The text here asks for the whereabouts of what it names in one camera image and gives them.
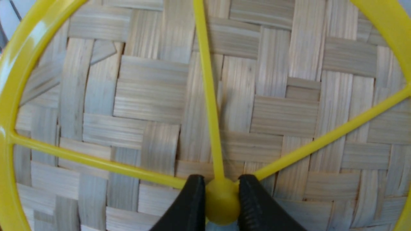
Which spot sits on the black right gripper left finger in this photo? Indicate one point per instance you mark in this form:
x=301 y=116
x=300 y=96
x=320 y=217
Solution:
x=187 y=212

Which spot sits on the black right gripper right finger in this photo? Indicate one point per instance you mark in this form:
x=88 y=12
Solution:
x=259 y=211

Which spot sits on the yellow rimmed woven steamer lid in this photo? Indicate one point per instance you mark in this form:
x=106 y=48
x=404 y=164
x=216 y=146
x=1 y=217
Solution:
x=108 y=106

